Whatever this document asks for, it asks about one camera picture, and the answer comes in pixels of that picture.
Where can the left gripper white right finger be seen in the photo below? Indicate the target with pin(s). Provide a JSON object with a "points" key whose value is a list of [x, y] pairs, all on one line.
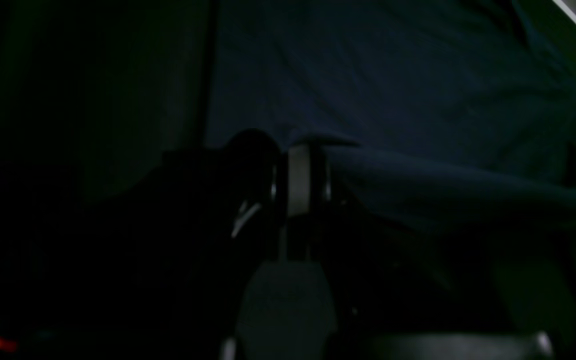
{"points": [[302, 194]]}

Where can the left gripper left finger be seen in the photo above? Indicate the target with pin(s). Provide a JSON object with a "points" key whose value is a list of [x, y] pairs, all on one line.
{"points": [[175, 251]]}

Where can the dark grey t-shirt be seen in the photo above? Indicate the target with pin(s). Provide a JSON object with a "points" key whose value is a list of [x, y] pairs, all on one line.
{"points": [[436, 113]]}

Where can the black table cloth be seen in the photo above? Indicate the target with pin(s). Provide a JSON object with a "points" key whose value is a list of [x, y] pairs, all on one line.
{"points": [[94, 92]]}

